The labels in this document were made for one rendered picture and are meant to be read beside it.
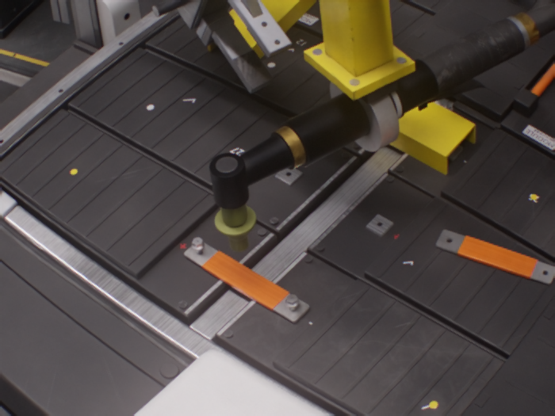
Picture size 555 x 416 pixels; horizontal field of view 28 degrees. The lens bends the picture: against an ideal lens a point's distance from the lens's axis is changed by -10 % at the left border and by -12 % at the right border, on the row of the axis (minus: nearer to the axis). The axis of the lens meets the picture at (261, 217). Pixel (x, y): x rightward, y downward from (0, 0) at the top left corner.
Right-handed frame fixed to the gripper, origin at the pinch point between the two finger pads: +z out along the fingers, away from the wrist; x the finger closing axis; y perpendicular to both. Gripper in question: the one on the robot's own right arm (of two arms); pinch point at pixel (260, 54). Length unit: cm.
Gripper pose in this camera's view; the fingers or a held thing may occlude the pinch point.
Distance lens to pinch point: 123.3
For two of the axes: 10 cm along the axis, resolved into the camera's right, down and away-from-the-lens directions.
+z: 5.2, 8.4, -1.6
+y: -8.3, 4.6, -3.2
